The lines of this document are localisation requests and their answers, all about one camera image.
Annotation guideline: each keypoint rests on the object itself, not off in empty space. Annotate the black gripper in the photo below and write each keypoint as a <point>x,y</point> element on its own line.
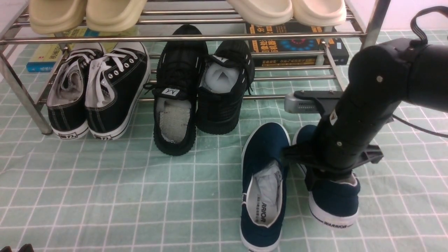
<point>342,140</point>

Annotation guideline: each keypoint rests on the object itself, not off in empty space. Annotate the navy slip-on shoe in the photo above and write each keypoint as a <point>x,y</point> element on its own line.
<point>335,203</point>
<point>264,190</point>

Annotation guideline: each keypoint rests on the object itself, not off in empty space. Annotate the black knit shoe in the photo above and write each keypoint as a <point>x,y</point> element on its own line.
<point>178,74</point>
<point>228,75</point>

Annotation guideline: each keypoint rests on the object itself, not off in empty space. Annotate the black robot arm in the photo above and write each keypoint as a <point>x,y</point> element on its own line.
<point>380,77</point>

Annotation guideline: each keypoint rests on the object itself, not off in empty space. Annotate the metal shoe rack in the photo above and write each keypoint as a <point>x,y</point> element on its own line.
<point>324,60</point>

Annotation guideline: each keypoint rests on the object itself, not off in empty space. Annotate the black orange book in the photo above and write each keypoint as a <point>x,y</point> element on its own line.
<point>336,46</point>

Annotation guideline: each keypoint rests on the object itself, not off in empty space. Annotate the cream slipper right of pair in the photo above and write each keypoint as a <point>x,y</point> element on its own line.
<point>319,13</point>

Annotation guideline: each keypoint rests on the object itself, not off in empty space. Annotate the cream slipper of pair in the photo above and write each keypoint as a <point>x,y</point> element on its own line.
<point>319,13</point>
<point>263,12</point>

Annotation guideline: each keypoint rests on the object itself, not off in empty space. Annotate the cream slipper left of pair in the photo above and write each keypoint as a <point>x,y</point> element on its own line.
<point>263,12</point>

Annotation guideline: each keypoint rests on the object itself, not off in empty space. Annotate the green checked floor cloth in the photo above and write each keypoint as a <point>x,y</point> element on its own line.
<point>88,195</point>

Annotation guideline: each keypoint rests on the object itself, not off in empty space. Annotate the black canvas sneaker right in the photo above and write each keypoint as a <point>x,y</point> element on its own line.
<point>114,85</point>

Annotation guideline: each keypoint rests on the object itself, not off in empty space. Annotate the black canvas sneaker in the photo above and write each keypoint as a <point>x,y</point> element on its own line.
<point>114,85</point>
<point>65,101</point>

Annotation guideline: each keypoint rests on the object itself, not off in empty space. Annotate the tan slipper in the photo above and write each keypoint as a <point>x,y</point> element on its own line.
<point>113,15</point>
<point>54,16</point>

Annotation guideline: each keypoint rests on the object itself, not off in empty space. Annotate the black canvas sneaker left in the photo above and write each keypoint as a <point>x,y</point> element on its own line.
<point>65,101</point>

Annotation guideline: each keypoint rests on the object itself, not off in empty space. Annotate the yellow blue book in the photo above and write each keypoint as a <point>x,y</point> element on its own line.
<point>46,55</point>

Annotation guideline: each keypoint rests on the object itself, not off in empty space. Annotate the tan slipper far left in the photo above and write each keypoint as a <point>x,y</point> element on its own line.
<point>54,16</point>

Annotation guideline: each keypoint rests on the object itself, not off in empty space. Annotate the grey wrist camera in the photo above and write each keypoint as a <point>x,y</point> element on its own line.
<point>301,105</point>

